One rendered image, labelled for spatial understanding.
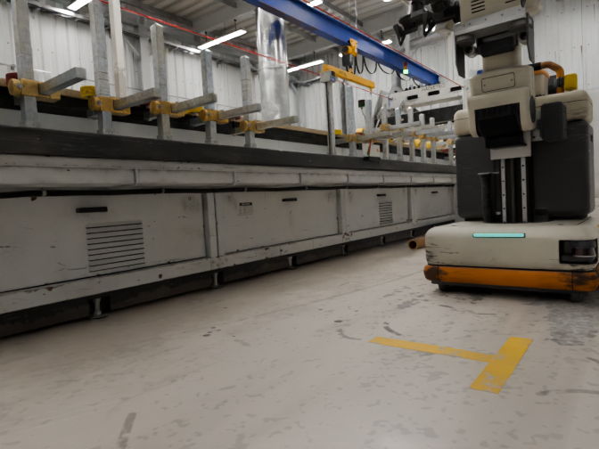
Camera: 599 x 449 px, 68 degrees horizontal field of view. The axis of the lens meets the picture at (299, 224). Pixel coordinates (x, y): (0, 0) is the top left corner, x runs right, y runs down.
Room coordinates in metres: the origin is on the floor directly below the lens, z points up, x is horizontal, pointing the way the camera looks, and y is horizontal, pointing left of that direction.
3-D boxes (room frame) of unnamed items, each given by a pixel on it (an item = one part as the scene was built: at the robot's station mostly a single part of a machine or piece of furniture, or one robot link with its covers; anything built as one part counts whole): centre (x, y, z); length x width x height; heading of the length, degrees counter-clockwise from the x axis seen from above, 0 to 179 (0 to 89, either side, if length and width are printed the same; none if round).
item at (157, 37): (1.80, 0.53, 0.92); 0.04 x 0.04 x 0.48; 52
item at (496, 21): (1.72, -0.79, 0.99); 0.28 x 0.16 x 0.22; 52
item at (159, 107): (1.82, 0.51, 0.83); 0.14 x 0.06 x 0.05; 142
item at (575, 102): (2.02, -1.02, 0.59); 0.55 x 0.34 x 0.83; 52
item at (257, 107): (2.00, 0.31, 0.83); 0.43 x 0.03 x 0.04; 52
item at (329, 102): (2.78, -0.23, 0.93); 0.05 x 0.05 x 0.45; 52
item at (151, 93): (1.61, 0.61, 0.81); 0.43 x 0.03 x 0.04; 52
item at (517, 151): (1.78, -0.91, 0.68); 0.28 x 0.27 x 0.25; 52
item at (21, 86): (1.42, 0.82, 0.83); 0.14 x 0.06 x 0.05; 142
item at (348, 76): (8.23, -1.11, 2.65); 1.71 x 0.09 x 0.32; 142
